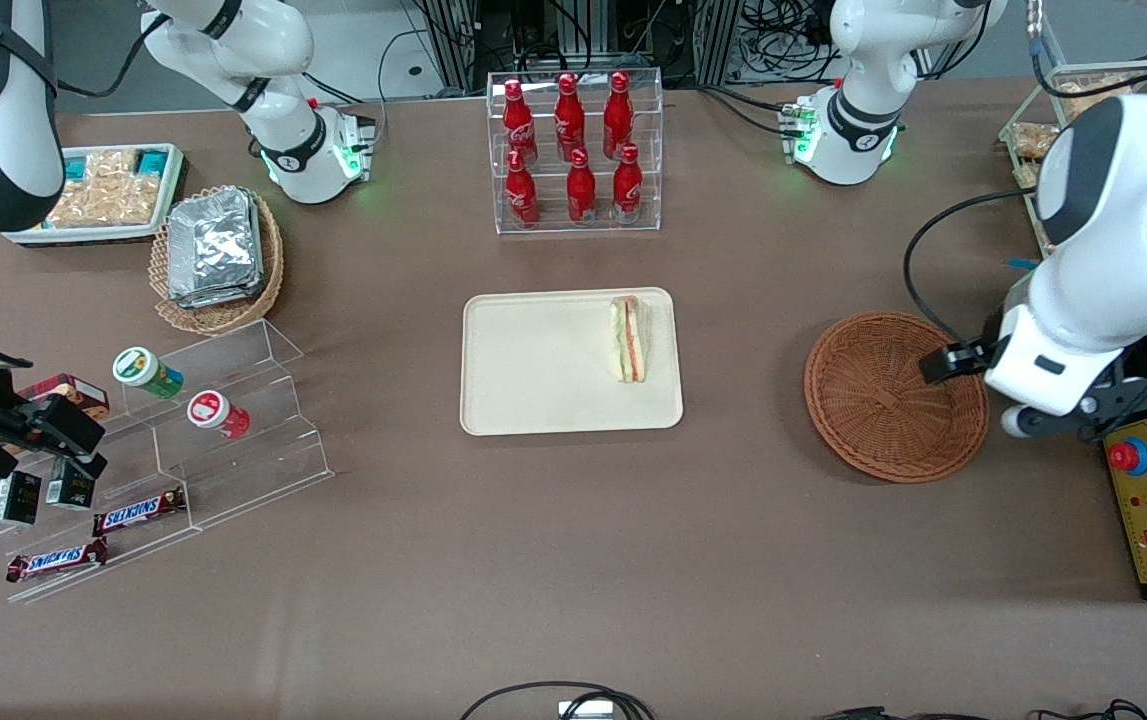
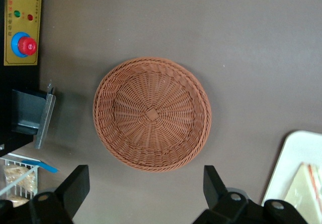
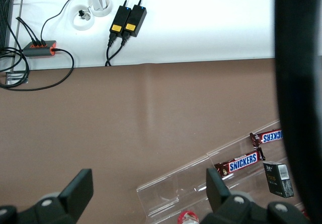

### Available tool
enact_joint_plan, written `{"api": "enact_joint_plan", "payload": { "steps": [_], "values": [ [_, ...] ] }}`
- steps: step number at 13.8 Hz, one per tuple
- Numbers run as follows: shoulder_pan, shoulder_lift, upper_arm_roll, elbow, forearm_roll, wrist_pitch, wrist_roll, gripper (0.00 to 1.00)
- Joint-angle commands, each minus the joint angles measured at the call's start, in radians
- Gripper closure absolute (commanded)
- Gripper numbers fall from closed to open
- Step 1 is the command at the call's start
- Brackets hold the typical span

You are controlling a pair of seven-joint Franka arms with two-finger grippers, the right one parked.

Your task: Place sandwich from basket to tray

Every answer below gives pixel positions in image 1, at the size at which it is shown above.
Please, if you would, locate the green snack can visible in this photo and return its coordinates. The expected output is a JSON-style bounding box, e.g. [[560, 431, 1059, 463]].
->
[[112, 346, 186, 402]]

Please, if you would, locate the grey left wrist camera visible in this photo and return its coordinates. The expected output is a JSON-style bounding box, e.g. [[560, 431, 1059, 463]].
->
[[999, 404, 1046, 440]]

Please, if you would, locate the round brown wicker basket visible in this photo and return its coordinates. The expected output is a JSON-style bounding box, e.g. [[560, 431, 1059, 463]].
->
[[803, 311, 991, 485]]

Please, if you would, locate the shallow wicker basket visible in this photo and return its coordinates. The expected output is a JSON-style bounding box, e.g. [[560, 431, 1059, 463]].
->
[[149, 184, 286, 337]]

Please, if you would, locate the clear bag of crackers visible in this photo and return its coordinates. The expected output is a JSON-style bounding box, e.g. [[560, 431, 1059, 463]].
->
[[1055, 70, 1136, 123], [1010, 121, 1061, 163]]

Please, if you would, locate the clear acrylic stepped display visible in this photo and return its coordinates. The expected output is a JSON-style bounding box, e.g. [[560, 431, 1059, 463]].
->
[[0, 317, 336, 607]]

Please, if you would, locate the tangled black cable bundle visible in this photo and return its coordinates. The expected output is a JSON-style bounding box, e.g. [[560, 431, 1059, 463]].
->
[[733, 0, 839, 71]]

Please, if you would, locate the white rectangular snack tray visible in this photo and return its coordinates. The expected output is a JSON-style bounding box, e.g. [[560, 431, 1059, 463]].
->
[[1, 142, 186, 247]]

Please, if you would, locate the black cable loop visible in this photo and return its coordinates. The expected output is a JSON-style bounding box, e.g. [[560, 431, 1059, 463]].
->
[[459, 681, 656, 720]]

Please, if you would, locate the black equipment rack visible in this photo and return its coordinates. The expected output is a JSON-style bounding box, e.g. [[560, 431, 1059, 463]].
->
[[411, 0, 739, 91]]

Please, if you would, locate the clear acrylic bottle rack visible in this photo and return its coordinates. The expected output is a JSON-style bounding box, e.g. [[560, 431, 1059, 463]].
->
[[487, 67, 665, 237]]

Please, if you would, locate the red cola bottle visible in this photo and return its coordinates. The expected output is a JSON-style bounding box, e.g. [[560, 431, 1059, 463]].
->
[[504, 148, 541, 228], [553, 71, 587, 162], [502, 78, 539, 167], [612, 143, 645, 224], [566, 148, 598, 226], [602, 69, 635, 161]]

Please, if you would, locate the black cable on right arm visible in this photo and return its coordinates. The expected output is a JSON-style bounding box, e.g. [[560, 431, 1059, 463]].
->
[[51, 14, 176, 100]]

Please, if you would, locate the silver foil packet stack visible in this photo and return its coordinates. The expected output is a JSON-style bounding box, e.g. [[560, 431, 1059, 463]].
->
[[165, 187, 267, 310]]

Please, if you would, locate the thin black cable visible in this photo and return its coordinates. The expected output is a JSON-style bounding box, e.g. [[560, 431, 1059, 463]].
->
[[821, 698, 1147, 720]]

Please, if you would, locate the small black box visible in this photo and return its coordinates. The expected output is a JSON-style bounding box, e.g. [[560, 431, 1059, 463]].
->
[[0, 469, 43, 527], [44, 457, 97, 512]]

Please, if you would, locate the red snack can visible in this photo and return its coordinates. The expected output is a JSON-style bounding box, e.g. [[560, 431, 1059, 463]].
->
[[185, 389, 252, 442]]

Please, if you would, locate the cracker snack pack pile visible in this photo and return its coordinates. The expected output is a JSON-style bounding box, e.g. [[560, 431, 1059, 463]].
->
[[44, 148, 170, 230]]

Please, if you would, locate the Snickers chocolate bar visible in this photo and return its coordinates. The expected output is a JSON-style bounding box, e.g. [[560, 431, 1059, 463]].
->
[[92, 486, 188, 538], [4, 536, 110, 584]]

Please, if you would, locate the cream plastic serving tray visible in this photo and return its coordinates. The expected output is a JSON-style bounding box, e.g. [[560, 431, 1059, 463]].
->
[[459, 287, 685, 438]]

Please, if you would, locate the white wire snack rack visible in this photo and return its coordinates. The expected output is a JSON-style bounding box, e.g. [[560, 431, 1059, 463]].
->
[[997, 15, 1147, 261]]

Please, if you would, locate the plastic-wrapped triangle sandwich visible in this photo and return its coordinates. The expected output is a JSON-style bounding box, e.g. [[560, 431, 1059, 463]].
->
[[609, 294, 653, 385]]

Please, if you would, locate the brown chocolate box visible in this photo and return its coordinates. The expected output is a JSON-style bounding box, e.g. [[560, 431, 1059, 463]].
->
[[17, 372, 112, 422]]

